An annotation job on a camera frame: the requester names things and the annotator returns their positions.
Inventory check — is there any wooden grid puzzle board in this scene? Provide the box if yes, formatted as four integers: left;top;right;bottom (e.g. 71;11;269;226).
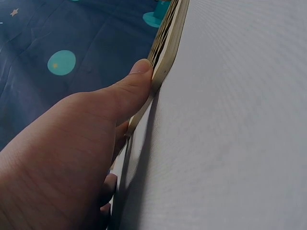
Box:
109;0;190;173

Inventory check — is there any person's left hand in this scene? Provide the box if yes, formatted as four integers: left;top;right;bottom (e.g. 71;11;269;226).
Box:
0;58;154;230

